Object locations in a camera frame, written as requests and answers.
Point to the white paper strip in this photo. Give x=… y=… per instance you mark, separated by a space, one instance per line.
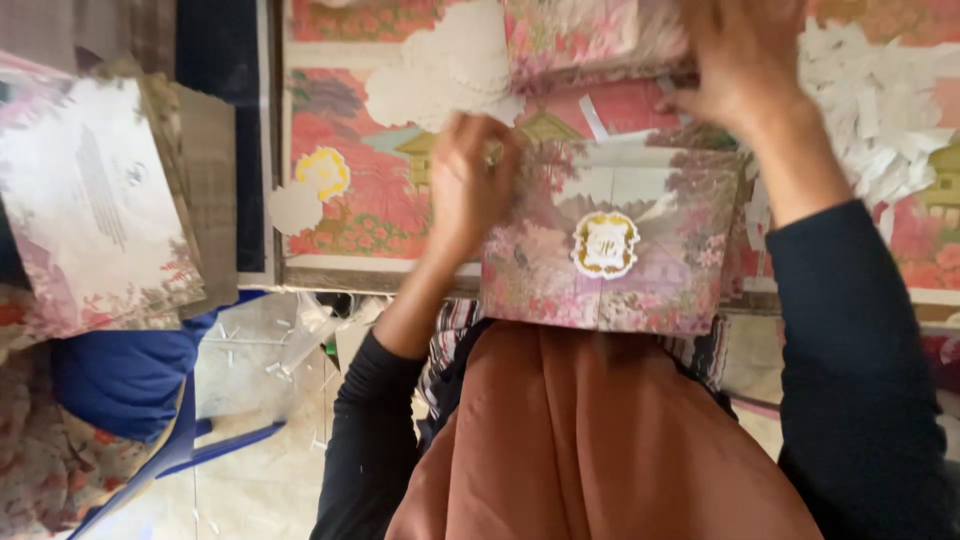
x=592 y=118

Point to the pile of white cloud cutouts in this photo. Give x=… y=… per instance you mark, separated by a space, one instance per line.
x=450 y=75

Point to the person's right fingers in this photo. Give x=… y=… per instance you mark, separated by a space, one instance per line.
x=690 y=52

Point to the stack of floral cards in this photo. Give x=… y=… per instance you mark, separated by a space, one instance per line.
x=585 y=37

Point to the person's brown headscarf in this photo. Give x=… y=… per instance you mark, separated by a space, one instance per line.
x=585 y=442

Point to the person's striped garment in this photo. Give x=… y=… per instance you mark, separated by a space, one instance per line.
x=450 y=337

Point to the large floral printed sheet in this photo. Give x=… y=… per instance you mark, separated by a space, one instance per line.
x=375 y=195

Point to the stack of pale floral envelopes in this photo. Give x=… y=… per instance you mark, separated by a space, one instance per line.
x=90 y=202

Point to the clear plastic bag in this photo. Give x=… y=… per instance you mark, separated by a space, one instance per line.
x=309 y=330

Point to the floral envelope with gold seal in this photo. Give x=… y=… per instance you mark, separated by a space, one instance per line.
x=637 y=285

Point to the yellow and white crest sticker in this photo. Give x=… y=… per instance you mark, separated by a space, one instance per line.
x=322 y=172

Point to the pile of white paper strips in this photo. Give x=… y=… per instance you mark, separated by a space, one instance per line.
x=870 y=112

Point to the blue plastic chair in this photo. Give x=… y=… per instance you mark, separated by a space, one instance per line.
x=176 y=450

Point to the person's left hand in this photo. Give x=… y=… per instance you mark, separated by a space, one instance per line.
x=469 y=195

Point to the person's right hand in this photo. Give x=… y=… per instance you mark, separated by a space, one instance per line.
x=750 y=67

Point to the brown cardboard sheet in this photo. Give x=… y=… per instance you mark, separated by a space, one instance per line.
x=214 y=202

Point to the person's left fingers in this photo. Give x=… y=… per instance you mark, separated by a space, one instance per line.
x=491 y=139

